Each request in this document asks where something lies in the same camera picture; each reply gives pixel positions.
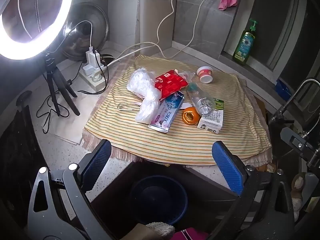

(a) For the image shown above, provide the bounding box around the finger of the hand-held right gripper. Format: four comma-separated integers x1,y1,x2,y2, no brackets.
280,127,320,170

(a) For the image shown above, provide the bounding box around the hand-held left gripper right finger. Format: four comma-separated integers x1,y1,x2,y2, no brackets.
207,141,295,240

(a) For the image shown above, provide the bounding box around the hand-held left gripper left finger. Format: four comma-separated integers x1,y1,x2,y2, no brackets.
27,139,113,240

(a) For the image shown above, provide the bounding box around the white green milk carton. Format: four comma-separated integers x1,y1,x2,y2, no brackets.
197,98,225,134

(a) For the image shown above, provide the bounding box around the orange peel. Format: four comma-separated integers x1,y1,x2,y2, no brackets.
182,107,202,125

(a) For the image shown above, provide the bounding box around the blue plastic basket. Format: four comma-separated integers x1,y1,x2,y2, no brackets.
129,175,188,227

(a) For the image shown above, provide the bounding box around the clear plastic bottle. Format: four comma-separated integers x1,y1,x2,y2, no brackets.
187,82,216,117

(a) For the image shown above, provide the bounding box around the blue white toothpaste tube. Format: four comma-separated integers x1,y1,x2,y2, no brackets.
148,91,185,133

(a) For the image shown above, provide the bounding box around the clear plastic bag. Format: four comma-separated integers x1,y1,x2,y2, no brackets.
126,68,163,124

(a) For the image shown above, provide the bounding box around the white cup red label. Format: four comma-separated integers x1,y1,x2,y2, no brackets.
196,66,214,84

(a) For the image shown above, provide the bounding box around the white wrapper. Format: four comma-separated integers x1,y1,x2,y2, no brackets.
177,71,195,83

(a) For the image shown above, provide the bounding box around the red snack packet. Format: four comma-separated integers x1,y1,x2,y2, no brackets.
154,69,189,100

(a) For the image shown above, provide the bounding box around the person's left forearm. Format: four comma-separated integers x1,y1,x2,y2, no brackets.
145,222,209,240

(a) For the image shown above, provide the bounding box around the metal sink faucet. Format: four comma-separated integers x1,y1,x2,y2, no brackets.
272,78,320,130

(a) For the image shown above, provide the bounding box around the blue box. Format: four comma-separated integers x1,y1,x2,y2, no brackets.
276,79,292,98

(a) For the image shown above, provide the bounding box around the white power strip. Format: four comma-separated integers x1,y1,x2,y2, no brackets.
79,64,108,93

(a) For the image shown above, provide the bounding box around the black stove top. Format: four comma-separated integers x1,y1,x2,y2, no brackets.
0,91,48,230

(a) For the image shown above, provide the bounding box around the black plastic object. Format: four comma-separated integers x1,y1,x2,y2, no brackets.
100,53,114,67

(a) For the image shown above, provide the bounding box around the white charger plug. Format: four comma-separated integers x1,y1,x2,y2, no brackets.
86,46,101,69

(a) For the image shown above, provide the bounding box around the green dish soap bottle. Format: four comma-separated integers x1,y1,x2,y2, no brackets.
232,19,259,67

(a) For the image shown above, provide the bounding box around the steel pot lid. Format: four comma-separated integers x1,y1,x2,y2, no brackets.
61,2,110,62

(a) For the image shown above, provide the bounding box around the white cutting board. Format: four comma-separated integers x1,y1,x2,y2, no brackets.
136,0,178,55

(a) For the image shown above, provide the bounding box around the clear plastic ring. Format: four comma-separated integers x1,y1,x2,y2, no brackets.
116,102,143,112

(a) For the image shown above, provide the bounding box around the black thin cable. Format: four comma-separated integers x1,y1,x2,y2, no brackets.
36,20,112,133

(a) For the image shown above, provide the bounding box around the window frame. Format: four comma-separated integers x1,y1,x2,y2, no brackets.
221,0,320,85

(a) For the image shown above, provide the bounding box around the white ring light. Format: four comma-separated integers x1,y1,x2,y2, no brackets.
0,0,75,61

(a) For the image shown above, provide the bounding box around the white looping cord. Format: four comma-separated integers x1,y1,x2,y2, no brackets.
156,0,206,59

